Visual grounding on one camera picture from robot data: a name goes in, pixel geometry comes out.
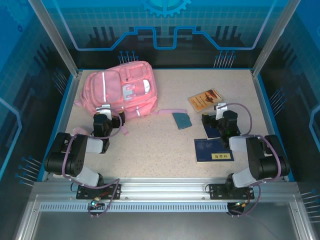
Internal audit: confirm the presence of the small dark blue book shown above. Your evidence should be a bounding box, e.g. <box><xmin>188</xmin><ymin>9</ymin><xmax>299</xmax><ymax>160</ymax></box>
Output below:
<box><xmin>201</xmin><ymin>118</ymin><xmax>226</xmax><ymax>140</ymax></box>

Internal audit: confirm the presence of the orange paperback book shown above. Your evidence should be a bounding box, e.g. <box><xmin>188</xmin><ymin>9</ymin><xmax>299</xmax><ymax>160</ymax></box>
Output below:
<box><xmin>187</xmin><ymin>87</ymin><xmax>224</xmax><ymax>113</ymax></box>

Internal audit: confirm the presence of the pink pencil case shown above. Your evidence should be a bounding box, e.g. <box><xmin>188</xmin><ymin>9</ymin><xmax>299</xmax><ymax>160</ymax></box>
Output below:
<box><xmin>72</xmin><ymin>126</ymin><xmax>87</xmax><ymax>137</ymax></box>

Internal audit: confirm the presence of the small teal notebook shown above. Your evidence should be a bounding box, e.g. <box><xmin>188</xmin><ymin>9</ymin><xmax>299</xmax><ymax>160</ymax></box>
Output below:
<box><xmin>171</xmin><ymin>111</ymin><xmax>193</xmax><ymax>130</ymax></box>

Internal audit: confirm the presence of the large dark blue book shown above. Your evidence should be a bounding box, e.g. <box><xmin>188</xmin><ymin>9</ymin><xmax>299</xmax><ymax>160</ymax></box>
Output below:
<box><xmin>194</xmin><ymin>138</ymin><xmax>235</xmax><ymax>163</ymax></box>

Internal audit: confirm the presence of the pink backpack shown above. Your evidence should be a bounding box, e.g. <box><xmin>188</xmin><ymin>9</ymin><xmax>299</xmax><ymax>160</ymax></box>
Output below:
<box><xmin>74</xmin><ymin>60</ymin><xmax>189</xmax><ymax>137</ymax></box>

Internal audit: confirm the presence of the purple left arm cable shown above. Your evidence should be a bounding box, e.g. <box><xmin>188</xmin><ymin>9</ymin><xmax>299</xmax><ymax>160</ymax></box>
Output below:
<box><xmin>61</xmin><ymin>109</ymin><xmax>124</xmax><ymax>219</ymax></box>

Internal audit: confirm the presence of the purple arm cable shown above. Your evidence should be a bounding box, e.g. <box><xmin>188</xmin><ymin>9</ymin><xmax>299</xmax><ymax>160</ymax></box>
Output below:
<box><xmin>224</xmin><ymin>102</ymin><xmax>291</xmax><ymax>218</ymax></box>
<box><xmin>61</xmin><ymin>109</ymin><xmax>124</xmax><ymax>219</ymax></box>

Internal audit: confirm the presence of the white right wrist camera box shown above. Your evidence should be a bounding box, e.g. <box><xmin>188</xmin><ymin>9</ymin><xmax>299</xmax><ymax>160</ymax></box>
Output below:
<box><xmin>214</xmin><ymin>101</ymin><xmax>229</xmax><ymax>120</ymax></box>

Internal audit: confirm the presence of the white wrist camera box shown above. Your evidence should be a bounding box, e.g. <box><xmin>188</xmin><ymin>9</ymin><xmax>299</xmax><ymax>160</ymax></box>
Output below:
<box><xmin>214</xmin><ymin>101</ymin><xmax>229</xmax><ymax>120</ymax></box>
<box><xmin>95</xmin><ymin>103</ymin><xmax>113</xmax><ymax>118</ymax></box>

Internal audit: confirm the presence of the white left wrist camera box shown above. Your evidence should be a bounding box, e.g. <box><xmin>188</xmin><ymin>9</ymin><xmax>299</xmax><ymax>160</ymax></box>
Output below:
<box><xmin>95</xmin><ymin>103</ymin><xmax>113</xmax><ymax>118</ymax></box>

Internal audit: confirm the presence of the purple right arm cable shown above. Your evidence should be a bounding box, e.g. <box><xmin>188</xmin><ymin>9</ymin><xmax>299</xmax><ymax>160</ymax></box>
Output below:
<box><xmin>224</xmin><ymin>102</ymin><xmax>291</xmax><ymax>218</ymax></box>

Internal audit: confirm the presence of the cable connector with green light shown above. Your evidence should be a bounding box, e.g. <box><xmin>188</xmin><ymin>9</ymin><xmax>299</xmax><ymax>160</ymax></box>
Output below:
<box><xmin>89</xmin><ymin>197</ymin><xmax>105</xmax><ymax>210</ymax></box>
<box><xmin>233</xmin><ymin>199</ymin><xmax>251</xmax><ymax>209</ymax></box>

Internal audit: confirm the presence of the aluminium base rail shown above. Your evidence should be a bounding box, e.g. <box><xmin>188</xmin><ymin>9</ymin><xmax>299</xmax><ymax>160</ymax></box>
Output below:
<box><xmin>32</xmin><ymin>176</ymin><xmax>300</xmax><ymax>201</ymax></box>

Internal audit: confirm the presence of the blue printed enclosure panel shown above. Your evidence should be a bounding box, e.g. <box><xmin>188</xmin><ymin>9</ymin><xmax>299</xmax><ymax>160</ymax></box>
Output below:
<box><xmin>257</xmin><ymin>0</ymin><xmax>320</xmax><ymax>201</ymax></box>
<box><xmin>32</xmin><ymin>0</ymin><xmax>291</xmax><ymax>70</ymax></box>
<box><xmin>0</xmin><ymin>0</ymin><xmax>78</xmax><ymax>196</ymax></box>

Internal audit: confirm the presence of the aluminium frame post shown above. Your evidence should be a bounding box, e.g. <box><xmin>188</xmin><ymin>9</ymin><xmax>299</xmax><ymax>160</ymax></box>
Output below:
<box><xmin>27</xmin><ymin>0</ymin><xmax>83</xmax><ymax>77</ymax></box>
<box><xmin>251</xmin><ymin>0</ymin><xmax>301</xmax><ymax>77</ymax></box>

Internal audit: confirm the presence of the slotted grey cable duct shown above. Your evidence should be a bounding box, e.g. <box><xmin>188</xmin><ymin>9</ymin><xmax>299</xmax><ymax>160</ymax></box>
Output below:
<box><xmin>39</xmin><ymin>202</ymin><xmax>230</xmax><ymax>213</ymax></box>

